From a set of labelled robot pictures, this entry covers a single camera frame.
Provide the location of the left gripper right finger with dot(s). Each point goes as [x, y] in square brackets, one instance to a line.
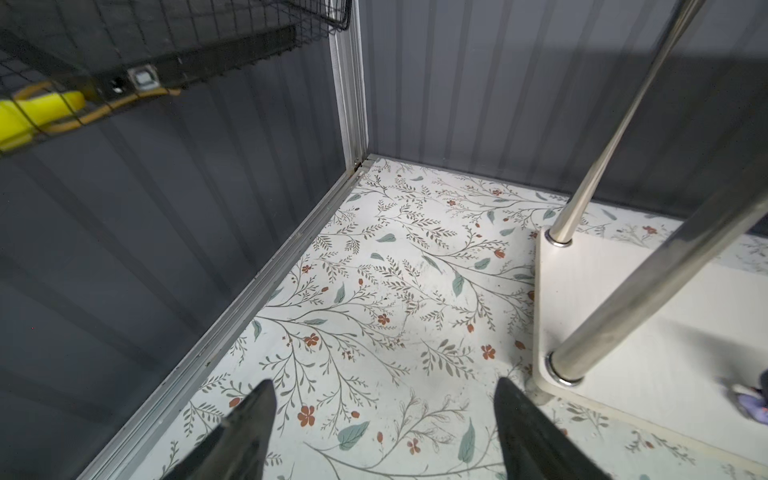
[532, 446]

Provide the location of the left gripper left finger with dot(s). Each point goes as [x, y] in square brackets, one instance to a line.
[237, 448]

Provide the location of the white two-tier shelf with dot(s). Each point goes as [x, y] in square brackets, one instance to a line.
[651, 283]

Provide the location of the yellow marker pen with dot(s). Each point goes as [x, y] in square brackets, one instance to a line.
[23, 119]

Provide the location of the black wire basket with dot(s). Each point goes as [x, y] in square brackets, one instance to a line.
[117, 53]

